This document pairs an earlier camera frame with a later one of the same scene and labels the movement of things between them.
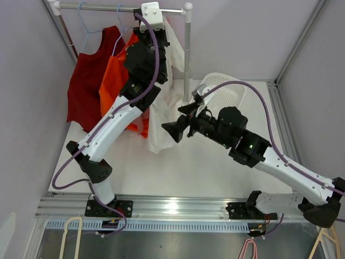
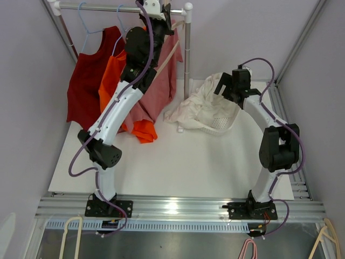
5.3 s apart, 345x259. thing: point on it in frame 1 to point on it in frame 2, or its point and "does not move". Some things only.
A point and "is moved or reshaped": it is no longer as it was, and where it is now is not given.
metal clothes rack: x=55 y=6 does not move
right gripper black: x=176 y=129 to x=226 y=80
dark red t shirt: x=84 y=106 does not move
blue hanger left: x=88 y=31 does not move
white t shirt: x=171 y=100 is moved or reshaped
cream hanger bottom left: x=79 y=236 does not move
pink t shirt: x=143 y=122 to x=162 y=87
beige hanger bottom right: x=330 y=233 does not move
